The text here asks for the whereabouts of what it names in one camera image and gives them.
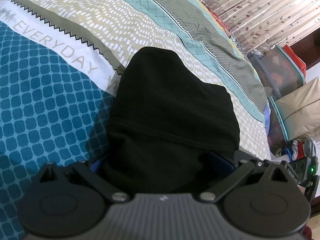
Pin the dark wooden door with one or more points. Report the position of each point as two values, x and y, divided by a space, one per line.
308 50

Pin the beige leaf-print curtain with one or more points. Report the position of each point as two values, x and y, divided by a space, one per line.
260 24

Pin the lower clear storage bag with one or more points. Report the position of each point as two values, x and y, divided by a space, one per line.
277 135

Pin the beige fabric storage bag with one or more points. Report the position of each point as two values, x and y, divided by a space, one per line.
299 111

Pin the black pants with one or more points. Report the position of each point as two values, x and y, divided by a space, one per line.
168 132

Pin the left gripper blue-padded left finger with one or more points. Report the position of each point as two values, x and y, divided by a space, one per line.
85 176

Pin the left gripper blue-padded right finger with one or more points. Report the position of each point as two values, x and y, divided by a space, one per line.
230 177

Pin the patterned teal grey bedsheet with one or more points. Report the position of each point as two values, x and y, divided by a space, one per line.
60 68

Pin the right hand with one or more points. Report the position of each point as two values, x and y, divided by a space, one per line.
307 233

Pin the colourful clothes pile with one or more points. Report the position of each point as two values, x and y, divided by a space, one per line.
299 148

